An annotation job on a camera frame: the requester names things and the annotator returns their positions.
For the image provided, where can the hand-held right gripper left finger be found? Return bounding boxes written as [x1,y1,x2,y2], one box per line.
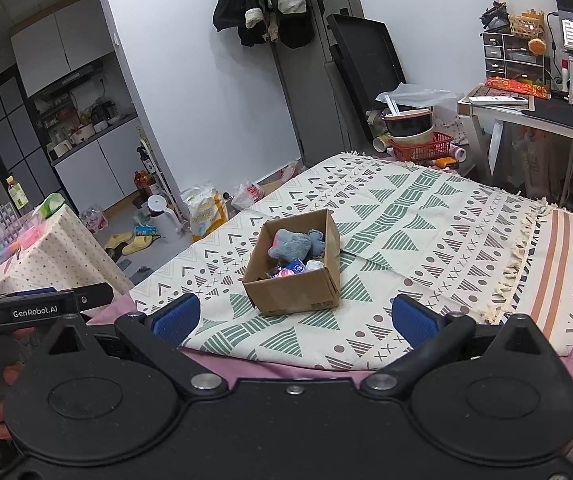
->
[36,292,228,401]

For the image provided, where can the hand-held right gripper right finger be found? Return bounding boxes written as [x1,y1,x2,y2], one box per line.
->
[361,294,560,398]

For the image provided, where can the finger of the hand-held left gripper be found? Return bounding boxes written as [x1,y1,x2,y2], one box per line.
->
[16,282,114,307]

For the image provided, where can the brown cardboard box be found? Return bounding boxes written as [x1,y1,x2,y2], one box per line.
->
[242,208,341,317]

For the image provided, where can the grey fluffy ball pink patch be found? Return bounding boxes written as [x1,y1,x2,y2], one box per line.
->
[269,229,310,262]

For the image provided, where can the yellow slipper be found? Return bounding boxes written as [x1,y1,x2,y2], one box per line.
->
[102,232,134,251]
[121,236,154,256]

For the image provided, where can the small table dotted cloth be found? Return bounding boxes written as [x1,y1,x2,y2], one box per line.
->
[0,205,134,301]

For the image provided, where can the pack of water bottles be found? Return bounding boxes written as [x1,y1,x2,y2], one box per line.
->
[79,205,112,233]

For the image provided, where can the clear plastic organizer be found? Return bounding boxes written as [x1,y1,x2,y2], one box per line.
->
[0,202,34,241]

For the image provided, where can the white kettle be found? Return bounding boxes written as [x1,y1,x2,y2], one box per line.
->
[146,195,182,243]

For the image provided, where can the green tissue pack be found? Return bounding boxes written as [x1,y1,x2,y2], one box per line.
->
[34,192,67,218]

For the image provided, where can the pink bedsheet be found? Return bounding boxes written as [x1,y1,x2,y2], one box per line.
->
[86,280,573,386]

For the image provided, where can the cream green patterned blanket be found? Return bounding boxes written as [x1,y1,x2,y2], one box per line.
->
[129,151,557,372]

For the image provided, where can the white rice bag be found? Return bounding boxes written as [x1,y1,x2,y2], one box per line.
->
[181,186,230,241]

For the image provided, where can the yellow drink bottle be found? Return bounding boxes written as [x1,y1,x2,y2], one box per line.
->
[5,175,30,211]

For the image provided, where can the white base cabinet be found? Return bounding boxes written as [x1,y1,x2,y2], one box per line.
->
[49,117,154,211]

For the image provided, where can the red white plastic bag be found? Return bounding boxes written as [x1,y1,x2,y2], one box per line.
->
[230,178,266,211]

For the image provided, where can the cream orange striped blanket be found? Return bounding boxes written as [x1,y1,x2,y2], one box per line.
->
[487,210,573,358]

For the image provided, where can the red plastic basket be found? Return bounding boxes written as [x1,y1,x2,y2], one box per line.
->
[389,131,455,162]

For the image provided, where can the black glass door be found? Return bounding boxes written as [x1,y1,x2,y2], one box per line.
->
[0,72,52,201]

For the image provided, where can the stacked bowls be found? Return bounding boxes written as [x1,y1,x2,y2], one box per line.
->
[383,109,435,147]

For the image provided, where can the white patterned cloth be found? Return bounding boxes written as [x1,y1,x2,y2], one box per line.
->
[437,115,472,146]

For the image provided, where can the orange white plastic bag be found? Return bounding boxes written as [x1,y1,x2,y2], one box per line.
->
[517,127,567,198]

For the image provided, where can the white flat device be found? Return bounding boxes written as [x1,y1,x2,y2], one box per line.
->
[468,95,530,107]

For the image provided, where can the grey desk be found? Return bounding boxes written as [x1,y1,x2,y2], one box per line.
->
[457,92,573,211]

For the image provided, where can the red gold packet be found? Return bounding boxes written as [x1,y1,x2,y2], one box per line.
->
[484,76,552,100]

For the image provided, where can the black leaning board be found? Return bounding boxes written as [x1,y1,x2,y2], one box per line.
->
[325,10,407,146]

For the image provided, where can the dark drawer organizer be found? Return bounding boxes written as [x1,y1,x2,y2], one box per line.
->
[481,30,552,88]

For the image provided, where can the dark dried decoration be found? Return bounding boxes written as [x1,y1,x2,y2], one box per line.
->
[479,0,512,33]

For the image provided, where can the wicker basket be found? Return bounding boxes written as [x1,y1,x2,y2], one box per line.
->
[509,10,546,38]

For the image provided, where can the hanging dark coats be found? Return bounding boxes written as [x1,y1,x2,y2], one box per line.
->
[212,0,317,50]

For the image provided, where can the white wall cabinets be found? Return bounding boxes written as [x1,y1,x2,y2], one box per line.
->
[10,0,117,96]

